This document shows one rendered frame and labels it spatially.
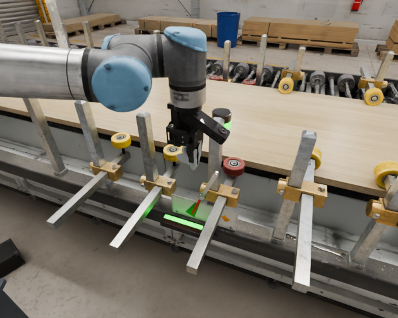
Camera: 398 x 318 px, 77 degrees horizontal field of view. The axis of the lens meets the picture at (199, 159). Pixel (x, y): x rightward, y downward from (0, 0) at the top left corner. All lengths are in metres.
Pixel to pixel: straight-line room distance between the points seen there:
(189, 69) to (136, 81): 0.17
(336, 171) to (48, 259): 1.72
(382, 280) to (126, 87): 0.94
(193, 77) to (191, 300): 1.29
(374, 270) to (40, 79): 1.04
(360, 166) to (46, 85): 1.00
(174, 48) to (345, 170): 0.75
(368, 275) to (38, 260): 1.77
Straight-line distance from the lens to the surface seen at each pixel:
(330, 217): 1.18
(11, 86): 0.51
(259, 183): 1.09
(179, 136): 0.68
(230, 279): 1.68
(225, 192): 0.87
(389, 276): 1.07
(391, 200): 0.83
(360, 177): 1.04
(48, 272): 1.92
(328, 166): 1.04
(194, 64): 0.58
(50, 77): 0.48
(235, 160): 0.96
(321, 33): 6.58
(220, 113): 0.77
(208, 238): 0.76
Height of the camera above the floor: 1.48
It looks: 37 degrees down
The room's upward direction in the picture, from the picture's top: straight up
